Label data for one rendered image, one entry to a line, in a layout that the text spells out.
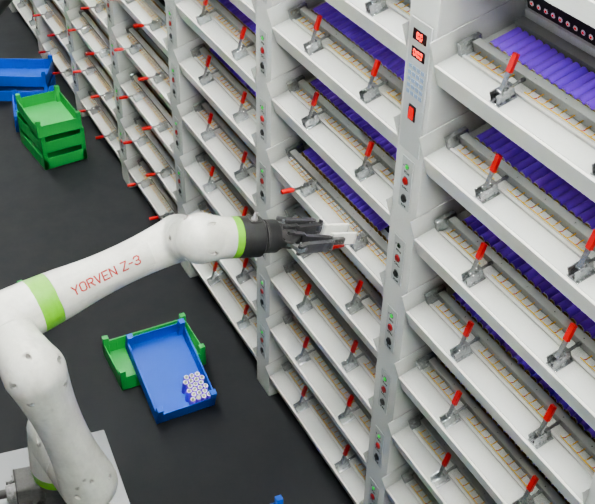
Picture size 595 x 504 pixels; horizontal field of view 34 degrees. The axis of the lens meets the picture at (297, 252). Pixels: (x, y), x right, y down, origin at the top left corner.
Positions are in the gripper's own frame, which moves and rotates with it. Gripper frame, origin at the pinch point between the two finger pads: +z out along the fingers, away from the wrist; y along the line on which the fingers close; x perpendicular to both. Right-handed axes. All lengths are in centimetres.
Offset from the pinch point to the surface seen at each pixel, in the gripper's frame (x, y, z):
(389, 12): -52, 3, -2
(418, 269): -3.1, -19.9, 8.8
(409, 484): 63, -23, 28
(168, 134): 48, 142, 16
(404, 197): -19.0, -15.8, 2.0
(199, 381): 93, 57, 5
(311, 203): 8.3, 27.3, 8.4
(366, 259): 7.6, 0.0, 9.9
